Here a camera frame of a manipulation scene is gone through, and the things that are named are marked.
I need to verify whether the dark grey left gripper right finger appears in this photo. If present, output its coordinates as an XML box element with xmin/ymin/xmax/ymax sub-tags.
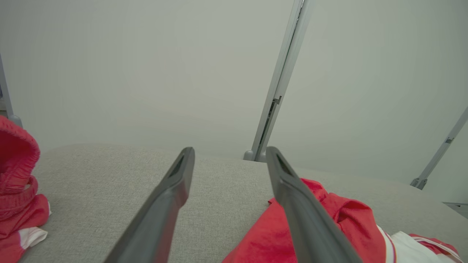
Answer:
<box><xmin>266</xmin><ymin>146</ymin><xmax>362</xmax><ymax>263</ymax></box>

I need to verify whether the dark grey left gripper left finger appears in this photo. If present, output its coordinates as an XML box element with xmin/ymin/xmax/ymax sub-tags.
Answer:
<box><xmin>104</xmin><ymin>147</ymin><xmax>196</xmax><ymax>263</ymax></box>

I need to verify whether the red white lettered jersey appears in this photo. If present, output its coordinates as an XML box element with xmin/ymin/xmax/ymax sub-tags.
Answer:
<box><xmin>222</xmin><ymin>178</ymin><xmax>463</xmax><ymax>263</ymax></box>

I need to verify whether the red and white garment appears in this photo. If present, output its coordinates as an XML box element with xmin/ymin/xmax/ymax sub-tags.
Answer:
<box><xmin>0</xmin><ymin>116</ymin><xmax>52</xmax><ymax>263</ymax></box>

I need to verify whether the grey partition post with brackets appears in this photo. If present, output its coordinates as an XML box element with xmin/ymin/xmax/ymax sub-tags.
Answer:
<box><xmin>410</xmin><ymin>106</ymin><xmax>468</xmax><ymax>190</ymax></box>

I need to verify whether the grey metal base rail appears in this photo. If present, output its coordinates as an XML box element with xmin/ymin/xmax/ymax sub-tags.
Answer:
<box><xmin>442</xmin><ymin>202</ymin><xmax>468</xmax><ymax>220</ymax></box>

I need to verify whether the grey metal partition post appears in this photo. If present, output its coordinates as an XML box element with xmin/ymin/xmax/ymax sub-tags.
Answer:
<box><xmin>244</xmin><ymin>0</ymin><xmax>315</xmax><ymax>162</ymax></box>

